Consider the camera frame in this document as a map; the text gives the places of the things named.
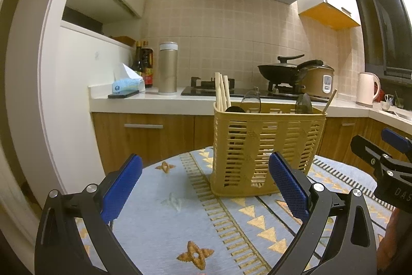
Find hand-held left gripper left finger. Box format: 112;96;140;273
34;153;143;275

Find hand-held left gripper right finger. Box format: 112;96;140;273
268;152;378;275

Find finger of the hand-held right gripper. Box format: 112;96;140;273
381;128;412;163
350;135;388;170

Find yellow plastic utensil basket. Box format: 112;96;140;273
213;100;328;197

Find wooden chopstick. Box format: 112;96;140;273
214;72;225;111
322;88;338;113
219;74;229;111
224;76;233;109

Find dark grey translucent spoon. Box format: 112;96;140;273
295;93;312;115

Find person's right forearm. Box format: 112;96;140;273
376;208;412;275

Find wooden cabinet door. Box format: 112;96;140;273
194;115;216;151
91;113;195;177
316;116;371;166

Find white patterned mug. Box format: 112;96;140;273
380;94;395;111

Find white electric kettle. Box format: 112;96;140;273
356;72;382;107

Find blue patterned tablecloth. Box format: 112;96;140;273
73;146;398;275

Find beige rice cooker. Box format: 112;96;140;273
296;59;336;99

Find white kitchen countertop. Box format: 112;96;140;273
88;84;412;127

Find black smartphone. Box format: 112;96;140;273
107;89;140;99

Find blue tissue pack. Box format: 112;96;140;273
111;62;145;94

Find black wok with lid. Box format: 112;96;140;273
257;54;307;86

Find dark window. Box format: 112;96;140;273
352;0;412;80

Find soy sauce bottle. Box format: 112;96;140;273
141;41;155;89

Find gold thermos flask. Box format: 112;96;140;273
158;41;178;96

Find black gas stove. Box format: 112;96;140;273
181;77;329;102

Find dark sauce bottle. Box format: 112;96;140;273
133;40;144;76

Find brown box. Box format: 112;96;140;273
111;35;136;47

